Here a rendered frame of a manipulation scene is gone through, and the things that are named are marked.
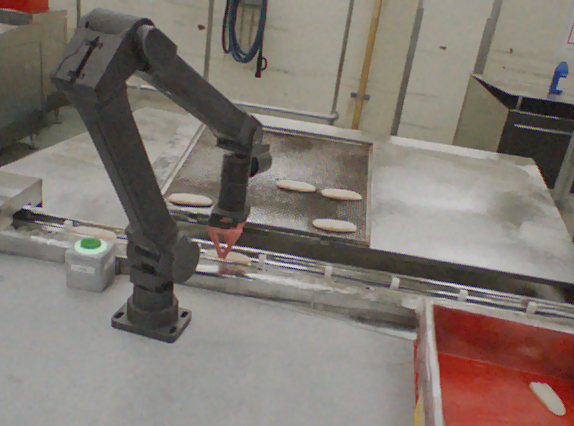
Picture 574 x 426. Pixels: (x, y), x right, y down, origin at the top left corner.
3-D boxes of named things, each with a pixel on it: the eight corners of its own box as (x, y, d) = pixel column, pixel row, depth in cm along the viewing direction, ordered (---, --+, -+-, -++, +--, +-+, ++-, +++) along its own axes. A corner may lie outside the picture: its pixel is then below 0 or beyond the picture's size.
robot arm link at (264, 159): (216, 117, 109) (254, 128, 105) (247, 111, 118) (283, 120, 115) (209, 177, 113) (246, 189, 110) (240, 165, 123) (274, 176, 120)
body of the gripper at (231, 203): (250, 208, 120) (254, 175, 117) (241, 226, 110) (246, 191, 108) (220, 203, 120) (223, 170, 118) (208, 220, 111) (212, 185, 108)
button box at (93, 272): (61, 302, 109) (60, 251, 104) (80, 281, 116) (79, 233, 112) (103, 310, 109) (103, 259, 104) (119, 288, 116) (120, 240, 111)
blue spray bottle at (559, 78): (546, 92, 298) (559, 47, 291) (549, 91, 304) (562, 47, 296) (564, 95, 294) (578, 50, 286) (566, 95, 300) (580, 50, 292)
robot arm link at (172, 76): (71, 40, 74) (136, 57, 70) (87, 0, 74) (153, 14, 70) (218, 142, 113) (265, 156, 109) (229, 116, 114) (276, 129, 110)
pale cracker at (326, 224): (312, 228, 129) (313, 224, 128) (312, 219, 132) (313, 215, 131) (356, 233, 129) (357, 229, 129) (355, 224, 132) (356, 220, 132)
